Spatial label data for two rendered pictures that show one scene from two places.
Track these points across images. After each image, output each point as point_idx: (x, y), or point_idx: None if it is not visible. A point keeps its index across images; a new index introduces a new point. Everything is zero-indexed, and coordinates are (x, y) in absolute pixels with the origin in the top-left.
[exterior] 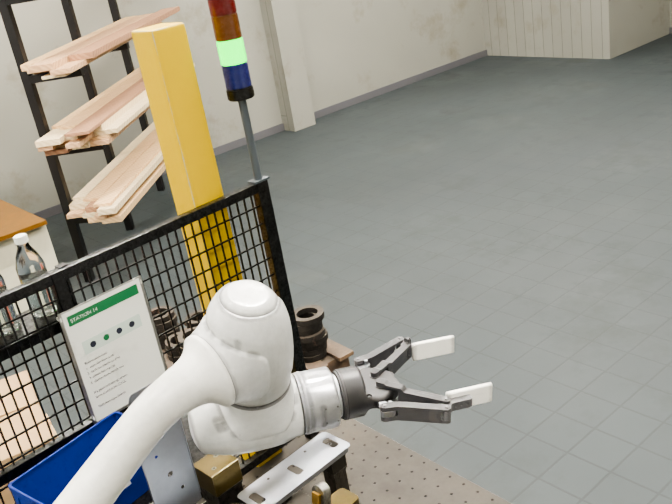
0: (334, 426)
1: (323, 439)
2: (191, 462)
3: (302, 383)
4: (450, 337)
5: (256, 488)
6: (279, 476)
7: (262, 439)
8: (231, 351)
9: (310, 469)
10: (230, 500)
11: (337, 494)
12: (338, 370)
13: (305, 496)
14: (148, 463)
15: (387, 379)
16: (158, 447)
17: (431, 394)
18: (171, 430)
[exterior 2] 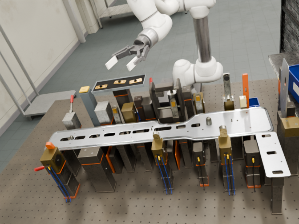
0: None
1: (283, 171)
2: (286, 108)
3: (144, 28)
4: (127, 64)
5: (272, 138)
6: (272, 146)
7: None
8: None
9: (265, 156)
10: (282, 136)
11: (228, 144)
12: (141, 36)
13: (254, 151)
14: (282, 86)
15: (133, 49)
16: (284, 86)
17: (119, 54)
18: (286, 88)
